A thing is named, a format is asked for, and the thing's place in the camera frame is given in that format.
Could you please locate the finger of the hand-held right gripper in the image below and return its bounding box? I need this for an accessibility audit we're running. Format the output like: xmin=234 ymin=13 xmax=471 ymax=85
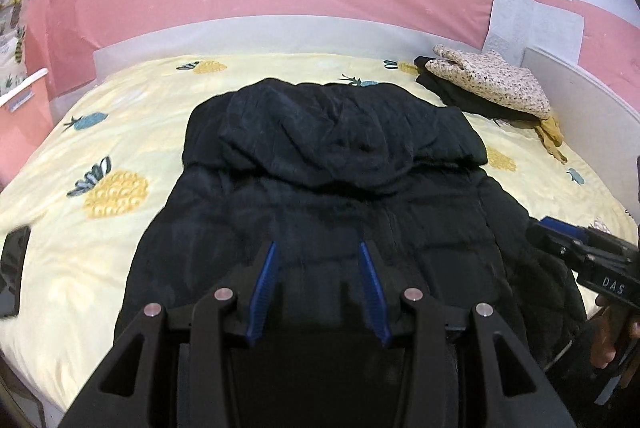
xmin=525 ymin=221 xmax=587 ymax=269
xmin=540 ymin=216 xmax=608 ymax=245

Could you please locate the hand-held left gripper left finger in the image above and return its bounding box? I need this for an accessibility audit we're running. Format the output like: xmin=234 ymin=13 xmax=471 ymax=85
xmin=60 ymin=240 xmax=278 ymax=428

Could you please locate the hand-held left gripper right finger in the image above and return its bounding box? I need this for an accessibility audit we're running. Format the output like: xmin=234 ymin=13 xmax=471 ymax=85
xmin=359 ymin=240 xmax=578 ymax=428

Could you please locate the black puffer jacket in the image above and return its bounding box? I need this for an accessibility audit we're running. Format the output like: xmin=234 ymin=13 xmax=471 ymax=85
xmin=114 ymin=77 xmax=590 ymax=428

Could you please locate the person's right hand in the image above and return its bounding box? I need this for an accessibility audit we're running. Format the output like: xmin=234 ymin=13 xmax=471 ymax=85
xmin=590 ymin=293 xmax=640 ymax=371

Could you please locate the yellow cloth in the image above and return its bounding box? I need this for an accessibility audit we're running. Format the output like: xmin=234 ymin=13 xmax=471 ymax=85
xmin=534 ymin=115 xmax=569 ymax=164

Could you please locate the white bed side board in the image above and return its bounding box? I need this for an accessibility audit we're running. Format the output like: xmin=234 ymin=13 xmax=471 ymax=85
xmin=522 ymin=47 xmax=640 ymax=221

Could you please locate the floral print cloth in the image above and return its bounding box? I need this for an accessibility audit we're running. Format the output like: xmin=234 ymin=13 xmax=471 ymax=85
xmin=425 ymin=44 xmax=552 ymax=119

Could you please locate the black folded cloth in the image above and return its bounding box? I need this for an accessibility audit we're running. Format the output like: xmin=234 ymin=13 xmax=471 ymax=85
xmin=414 ymin=56 xmax=540 ymax=122

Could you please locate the pineapple print bed sheet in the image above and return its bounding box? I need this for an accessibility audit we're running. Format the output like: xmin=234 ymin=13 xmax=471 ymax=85
xmin=0 ymin=52 xmax=640 ymax=409

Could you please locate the black smartphone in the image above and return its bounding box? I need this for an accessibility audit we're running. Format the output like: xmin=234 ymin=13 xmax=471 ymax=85
xmin=0 ymin=224 xmax=32 ymax=321

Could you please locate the white bed back board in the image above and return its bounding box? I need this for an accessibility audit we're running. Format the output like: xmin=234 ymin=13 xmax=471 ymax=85
xmin=92 ymin=19 xmax=487 ymax=76

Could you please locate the pineapple print quilt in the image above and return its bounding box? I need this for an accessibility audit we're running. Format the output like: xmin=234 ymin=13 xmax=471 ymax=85
xmin=0 ymin=0 xmax=33 ymax=102

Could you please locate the white rail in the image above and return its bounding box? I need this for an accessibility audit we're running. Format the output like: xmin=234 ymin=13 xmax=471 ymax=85
xmin=0 ymin=67 xmax=50 ymax=107

